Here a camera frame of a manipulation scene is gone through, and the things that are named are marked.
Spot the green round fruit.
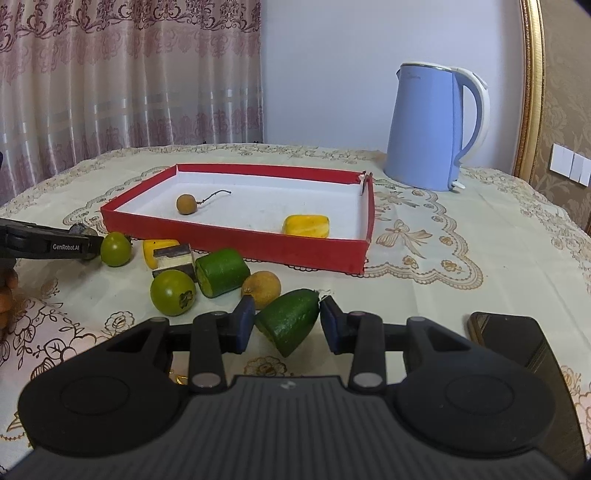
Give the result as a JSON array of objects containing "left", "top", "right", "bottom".
[
  {"left": 150, "top": 270, "right": 197, "bottom": 317},
  {"left": 100, "top": 232, "right": 133, "bottom": 267}
]

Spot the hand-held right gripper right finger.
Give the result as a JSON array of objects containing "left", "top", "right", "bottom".
[{"left": 318, "top": 295, "right": 468, "bottom": 394}]

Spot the yellow pepper piece in tray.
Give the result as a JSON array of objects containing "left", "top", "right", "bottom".
[{"left": 283, "top": 214, "right": 331, "bottom": 240}]

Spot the red cardboard box tray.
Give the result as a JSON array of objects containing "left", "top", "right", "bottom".
[{"left": 100, "top": 163, "right": 376, "bottom": 274}]

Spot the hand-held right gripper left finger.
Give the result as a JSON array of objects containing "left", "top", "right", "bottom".
[{"left": 106, "top": 295, "right": 257, "bottom": 394}]

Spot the gold framed wall panel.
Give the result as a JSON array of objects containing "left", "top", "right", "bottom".
[{"left": 513, "top": 0, "right": 591, "bottom": 234}]

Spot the person's left hand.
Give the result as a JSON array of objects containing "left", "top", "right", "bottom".
[{"left": 0, "top": 267, "right": 20, "bottom": 344}]

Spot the yellow pepper piece outside tray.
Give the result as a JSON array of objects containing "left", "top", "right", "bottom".
[{"left": 142, "top": 239, "right": 181, "bottom": 270}]

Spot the pink patterned curtain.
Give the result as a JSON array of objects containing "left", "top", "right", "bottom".
[{"left": 0, "top": 0, "right": 265, "bottom": 204}]

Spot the light blue electric kettle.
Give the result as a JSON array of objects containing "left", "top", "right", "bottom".
[{"left": 383, "top": 63, "right": 491, "bottom": 192}]

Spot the black smartphone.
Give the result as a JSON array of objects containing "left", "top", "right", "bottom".
[{"left": 467, "top": 311, "right": 585, "bottom": 467}]

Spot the white wall switch panel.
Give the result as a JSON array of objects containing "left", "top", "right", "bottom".
[{"left": 549, "top": 143, "right": 591, "bottom": 188}]

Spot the brown longan with stem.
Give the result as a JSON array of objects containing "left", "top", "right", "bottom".
[{"left": 176, "top": 189, "right": 232, "bottom": 215}]

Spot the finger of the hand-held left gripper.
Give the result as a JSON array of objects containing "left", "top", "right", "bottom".
[
  {"left": 0, "top": 219, "right": 77, "bottom": 237},
  {"left": 0, "top": 230, "right": 102, "bottom": 264}
]

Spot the green cucumber end piece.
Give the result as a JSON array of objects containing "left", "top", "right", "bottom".
[{"left": 255, "top": 288, "right": 321, "bottom": 358}]

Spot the green cucumber cylinder piece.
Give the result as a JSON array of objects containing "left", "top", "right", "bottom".
[{"left": 194, "top": 248, "right": 251, "bottom": 299}]

